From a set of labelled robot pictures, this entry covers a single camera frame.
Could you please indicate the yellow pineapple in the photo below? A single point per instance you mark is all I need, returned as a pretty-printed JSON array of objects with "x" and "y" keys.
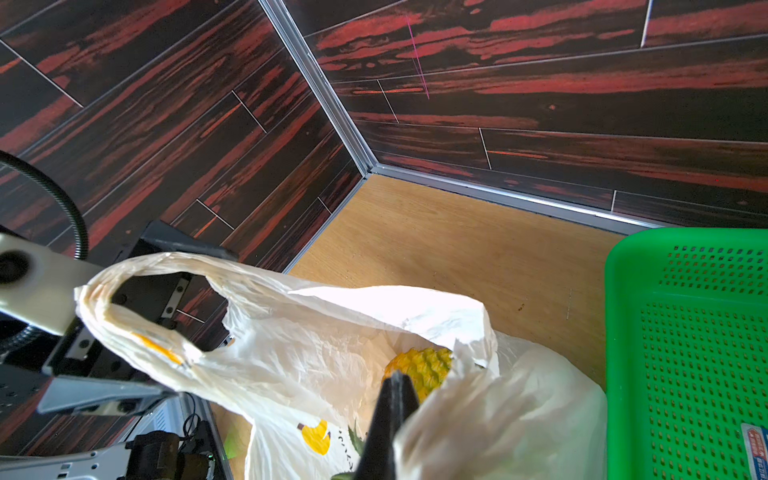
[{"x": 427, "y": 369}]

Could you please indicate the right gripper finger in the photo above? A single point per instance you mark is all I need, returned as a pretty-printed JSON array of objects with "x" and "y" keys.
[{"x": 397, "y": 401}]

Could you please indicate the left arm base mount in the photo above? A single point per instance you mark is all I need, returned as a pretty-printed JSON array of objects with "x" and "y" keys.
[{"x": 195, "y": 451}]

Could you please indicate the green plastic basket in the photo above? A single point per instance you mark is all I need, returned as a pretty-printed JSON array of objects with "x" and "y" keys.
[{"x": 686, "y": 354}]

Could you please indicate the white plastic bag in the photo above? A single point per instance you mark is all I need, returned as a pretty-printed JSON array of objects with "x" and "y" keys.
[{"x": 306, "y": 363}]

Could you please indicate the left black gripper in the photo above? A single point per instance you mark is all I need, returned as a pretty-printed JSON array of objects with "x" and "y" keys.
[{"x": 92, "y": 376}]

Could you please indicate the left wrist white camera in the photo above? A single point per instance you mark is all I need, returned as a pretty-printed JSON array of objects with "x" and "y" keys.
[{"x": 37, "y": 284}]

